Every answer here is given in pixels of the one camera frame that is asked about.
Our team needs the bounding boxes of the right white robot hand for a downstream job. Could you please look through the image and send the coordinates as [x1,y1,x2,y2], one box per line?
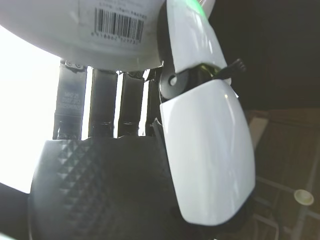
[27,0,257,240]

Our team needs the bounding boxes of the cream round cap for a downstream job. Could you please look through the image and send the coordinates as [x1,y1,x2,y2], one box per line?
[293,189,315,206]

